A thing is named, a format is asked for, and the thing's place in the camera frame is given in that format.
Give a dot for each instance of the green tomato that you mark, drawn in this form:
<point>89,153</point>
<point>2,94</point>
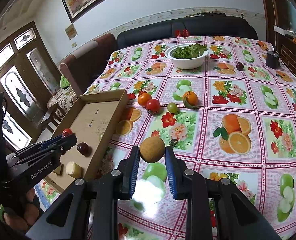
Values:
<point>172,108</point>

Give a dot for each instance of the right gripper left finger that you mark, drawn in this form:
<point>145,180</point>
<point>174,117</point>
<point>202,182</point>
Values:
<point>89,203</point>

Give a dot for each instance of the red bag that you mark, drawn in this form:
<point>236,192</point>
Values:
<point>181,33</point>

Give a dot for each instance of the large red tomato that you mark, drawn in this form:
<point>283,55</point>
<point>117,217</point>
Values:
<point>67,130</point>

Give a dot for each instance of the black cup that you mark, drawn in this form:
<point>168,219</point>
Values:
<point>272,59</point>

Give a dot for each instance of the small wooden stool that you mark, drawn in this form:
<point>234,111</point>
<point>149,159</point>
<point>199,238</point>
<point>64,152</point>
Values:
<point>53,115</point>

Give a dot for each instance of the round beige cake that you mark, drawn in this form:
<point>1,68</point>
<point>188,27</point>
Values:
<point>73,169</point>

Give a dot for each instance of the small wall plaque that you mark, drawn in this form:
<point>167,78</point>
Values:
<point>71,31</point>

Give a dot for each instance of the person left hand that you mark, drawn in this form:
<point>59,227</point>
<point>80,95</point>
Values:
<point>22,218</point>

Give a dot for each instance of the green cushion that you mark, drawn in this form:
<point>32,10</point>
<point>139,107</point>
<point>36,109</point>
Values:
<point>64,82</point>

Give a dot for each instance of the wooden glass door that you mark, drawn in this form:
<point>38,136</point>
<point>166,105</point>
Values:
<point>28,79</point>

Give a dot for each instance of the small dark plum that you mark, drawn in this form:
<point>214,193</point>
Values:
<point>240,66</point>

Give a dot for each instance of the cardboard box tray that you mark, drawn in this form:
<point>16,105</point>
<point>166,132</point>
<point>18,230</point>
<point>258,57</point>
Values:
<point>93,118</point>

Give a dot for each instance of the dark red tomato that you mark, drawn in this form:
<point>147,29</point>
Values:
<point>64,135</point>

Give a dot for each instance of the fruit print tablecloth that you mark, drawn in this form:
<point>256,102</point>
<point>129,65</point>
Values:
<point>244,128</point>

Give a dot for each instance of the beige cake block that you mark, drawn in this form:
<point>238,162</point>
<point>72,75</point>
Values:
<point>58,170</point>

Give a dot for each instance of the floral covered seat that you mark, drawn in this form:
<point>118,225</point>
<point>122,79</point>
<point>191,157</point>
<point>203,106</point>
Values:
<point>65,97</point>

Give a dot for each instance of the mandarin with green leaf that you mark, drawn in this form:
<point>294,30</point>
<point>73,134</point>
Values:
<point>190,100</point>

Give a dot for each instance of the white bowl of greens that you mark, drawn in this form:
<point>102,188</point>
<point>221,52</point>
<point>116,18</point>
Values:
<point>187,56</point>

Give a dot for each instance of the brown round fruit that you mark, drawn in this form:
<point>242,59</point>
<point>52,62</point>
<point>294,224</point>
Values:
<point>152,149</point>

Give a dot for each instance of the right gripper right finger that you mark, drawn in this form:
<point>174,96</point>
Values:
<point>236,217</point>

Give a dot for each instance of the black leather sofa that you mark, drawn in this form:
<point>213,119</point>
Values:
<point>203,25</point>

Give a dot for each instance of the small red tomato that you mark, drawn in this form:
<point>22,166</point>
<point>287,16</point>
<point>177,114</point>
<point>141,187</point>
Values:
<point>153,106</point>

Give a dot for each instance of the orange mandarin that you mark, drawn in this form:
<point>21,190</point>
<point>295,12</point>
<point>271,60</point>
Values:
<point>143,98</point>

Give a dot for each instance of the maroon armchair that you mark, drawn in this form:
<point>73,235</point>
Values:
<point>87,63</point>

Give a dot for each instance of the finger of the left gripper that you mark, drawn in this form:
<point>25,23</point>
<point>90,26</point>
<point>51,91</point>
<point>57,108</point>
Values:
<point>65,145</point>
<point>39,148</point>

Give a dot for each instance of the dark purple plum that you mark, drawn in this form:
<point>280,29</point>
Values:
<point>83,148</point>

